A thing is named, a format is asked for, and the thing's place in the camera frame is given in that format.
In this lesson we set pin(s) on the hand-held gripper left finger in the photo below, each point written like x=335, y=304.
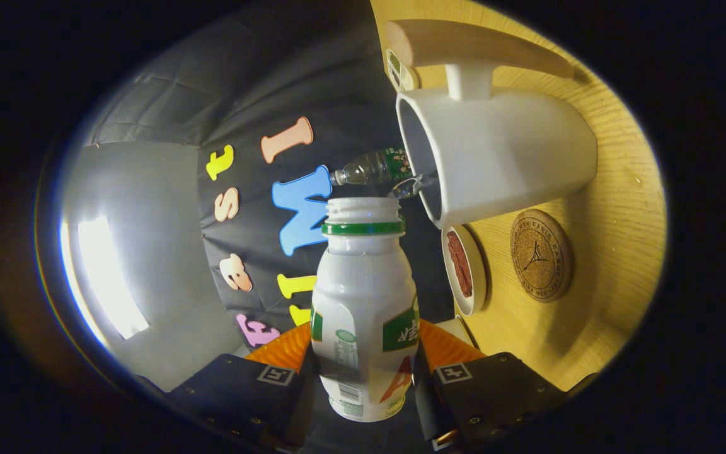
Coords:
x=300, y=403

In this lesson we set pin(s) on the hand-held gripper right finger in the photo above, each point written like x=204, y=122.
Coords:
x=427, y=403

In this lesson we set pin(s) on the white juice bottle green collar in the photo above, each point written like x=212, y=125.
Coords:
x=363, y=296

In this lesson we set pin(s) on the round cork coaster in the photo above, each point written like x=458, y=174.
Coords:
x=539, y=255

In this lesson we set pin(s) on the clear water bottle green label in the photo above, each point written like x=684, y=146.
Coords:
x=369, y=167

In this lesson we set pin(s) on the cream toaster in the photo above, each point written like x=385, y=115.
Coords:
x=457, y=329

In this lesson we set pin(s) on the white round plate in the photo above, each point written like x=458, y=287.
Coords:
x=478, y=284

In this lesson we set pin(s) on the red meat strips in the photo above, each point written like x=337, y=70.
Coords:
x=459, y=265

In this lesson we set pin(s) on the ceiling light panel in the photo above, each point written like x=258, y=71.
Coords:
x=108, y=277

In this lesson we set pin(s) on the wooden table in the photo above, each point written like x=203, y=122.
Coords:
x=615, y=252

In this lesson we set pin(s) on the white divided dish with beans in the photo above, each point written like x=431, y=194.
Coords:
x=401, y=79

